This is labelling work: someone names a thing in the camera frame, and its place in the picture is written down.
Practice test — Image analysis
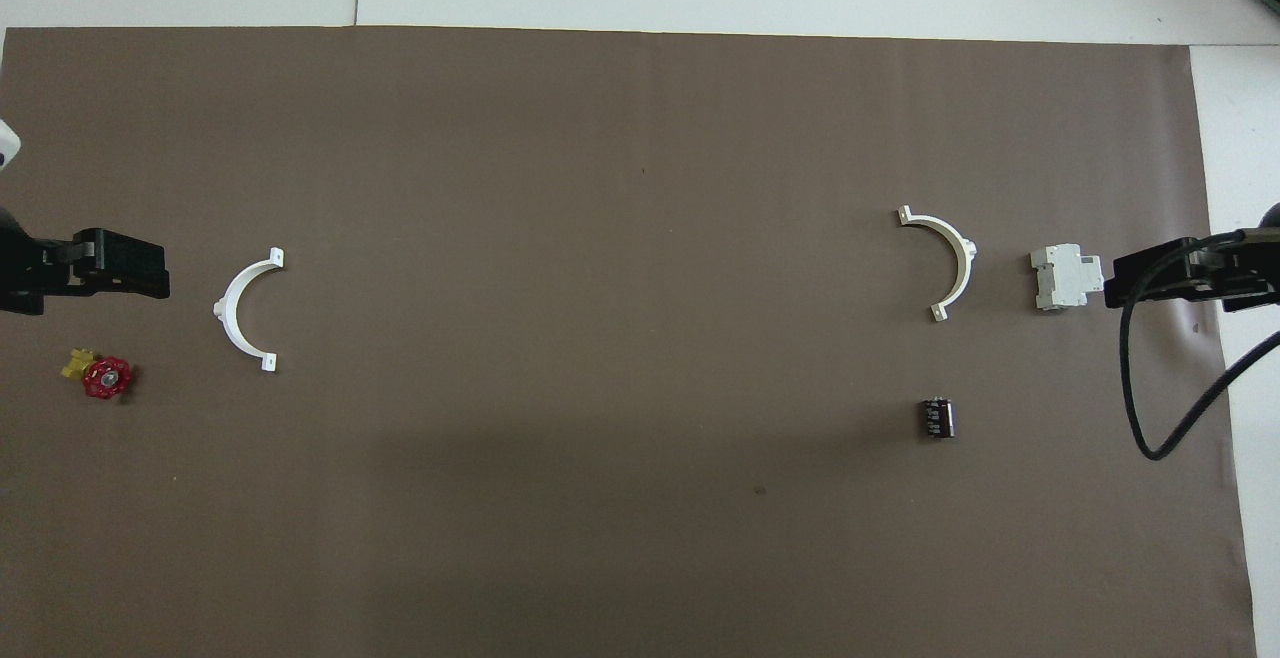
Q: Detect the white half pipe clamp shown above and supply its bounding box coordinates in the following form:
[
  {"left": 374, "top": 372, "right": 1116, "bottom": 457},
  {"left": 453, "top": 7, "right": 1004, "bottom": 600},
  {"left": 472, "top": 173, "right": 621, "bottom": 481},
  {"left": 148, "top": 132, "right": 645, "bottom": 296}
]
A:
[
  {"left": 213, "top": 247, "right": 286, "bottom": 374},
  {"left": 897, "top": 205, "right": 978, "bottom": 323}
]

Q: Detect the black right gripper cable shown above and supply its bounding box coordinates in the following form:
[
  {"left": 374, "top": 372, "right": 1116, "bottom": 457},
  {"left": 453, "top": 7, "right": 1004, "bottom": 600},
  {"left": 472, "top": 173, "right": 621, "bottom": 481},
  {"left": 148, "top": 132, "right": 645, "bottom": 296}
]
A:
[{"left": 1120, "top": 228, "right": 1280, "bottom": 462}]

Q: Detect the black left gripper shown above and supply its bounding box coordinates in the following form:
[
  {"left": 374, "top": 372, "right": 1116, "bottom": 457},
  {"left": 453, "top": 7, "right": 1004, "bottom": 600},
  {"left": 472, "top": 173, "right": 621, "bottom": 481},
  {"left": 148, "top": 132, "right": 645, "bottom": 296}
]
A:
[{"left": 0, "top": 206, "right": 172, "bottom": 317}]

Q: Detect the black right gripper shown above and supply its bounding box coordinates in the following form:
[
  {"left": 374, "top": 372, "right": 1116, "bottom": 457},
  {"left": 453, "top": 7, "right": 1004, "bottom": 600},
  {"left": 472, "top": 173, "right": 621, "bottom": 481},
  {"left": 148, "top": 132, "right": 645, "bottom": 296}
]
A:
[{"left": 1104, "top": 228, "right": 1280, "bottom": 315}]

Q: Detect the red handwheel brass valve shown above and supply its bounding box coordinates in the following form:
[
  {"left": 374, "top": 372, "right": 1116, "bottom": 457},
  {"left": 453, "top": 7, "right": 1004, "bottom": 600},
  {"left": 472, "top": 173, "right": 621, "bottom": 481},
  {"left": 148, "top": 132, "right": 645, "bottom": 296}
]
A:
[{"left": 60, "top": 346, "right": 136, "bottom": 401}]

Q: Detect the white circuit breaker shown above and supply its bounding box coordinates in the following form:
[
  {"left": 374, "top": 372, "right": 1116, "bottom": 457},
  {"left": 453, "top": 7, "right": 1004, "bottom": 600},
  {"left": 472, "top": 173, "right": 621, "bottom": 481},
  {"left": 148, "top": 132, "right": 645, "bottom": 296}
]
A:
[{"left": 1030, "top": 243, "right": 1106, "bottom": 312}]

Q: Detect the brown table mat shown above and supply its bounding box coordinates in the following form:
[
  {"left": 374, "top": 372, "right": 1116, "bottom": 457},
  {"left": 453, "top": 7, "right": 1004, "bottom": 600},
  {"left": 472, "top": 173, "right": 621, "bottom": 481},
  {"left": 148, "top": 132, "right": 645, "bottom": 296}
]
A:
[{"left": 0, "top": 26, "right": 1259, "bottom": 658}]

